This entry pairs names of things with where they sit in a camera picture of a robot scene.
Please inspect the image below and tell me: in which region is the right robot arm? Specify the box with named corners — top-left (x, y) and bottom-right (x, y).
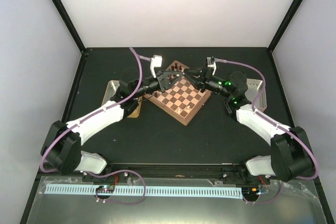
top-left (184, 67), bottom-right (316, 184)

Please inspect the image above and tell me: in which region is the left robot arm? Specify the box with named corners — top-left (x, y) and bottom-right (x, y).
top-left (41, 70), bottom-right (183, 182)

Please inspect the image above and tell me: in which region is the dark chess pieces group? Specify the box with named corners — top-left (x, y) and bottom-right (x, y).
top-left (168, 62), bottom-right (183, 82)

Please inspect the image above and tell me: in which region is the wooden chess board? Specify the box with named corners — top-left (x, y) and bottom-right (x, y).
top-left (148, 60), bottom-right (212, 126)

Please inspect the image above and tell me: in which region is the small circuit board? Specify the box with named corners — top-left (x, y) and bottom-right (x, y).
top-left (96, 185), bottom-right (115, 194)

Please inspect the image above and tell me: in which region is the gold metal tin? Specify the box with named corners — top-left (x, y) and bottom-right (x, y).
top-left (101, 80), bottom-right (143, 118)

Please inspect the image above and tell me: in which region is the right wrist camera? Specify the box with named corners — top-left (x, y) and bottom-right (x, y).
top-left (206, 57), bottom-right (217, 75)

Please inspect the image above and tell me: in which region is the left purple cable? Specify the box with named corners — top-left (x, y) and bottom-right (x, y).
top-left (39, 47), bottom-right (158, 205)

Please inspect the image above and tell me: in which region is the black aluminium rail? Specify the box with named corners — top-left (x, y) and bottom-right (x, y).
top-left (39, 162), bottom-right (318, 183)

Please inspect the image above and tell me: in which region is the light blue cable duct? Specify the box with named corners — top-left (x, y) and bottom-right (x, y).
top-left (44, 184), bottom-right (243, 199)

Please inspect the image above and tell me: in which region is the left frame post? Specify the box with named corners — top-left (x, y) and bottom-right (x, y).
top-left (51, 0), bottom-right (86, 52)

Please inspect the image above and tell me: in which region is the frame post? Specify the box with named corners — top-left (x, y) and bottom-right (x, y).
top-left (268, 0), bottom-right (303, 53)
top-left (51, 0), bottom-right (86, 52)

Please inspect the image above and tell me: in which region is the right frame post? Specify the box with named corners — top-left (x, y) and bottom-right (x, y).
top-left (268, 0), bottom-right (303, 53)

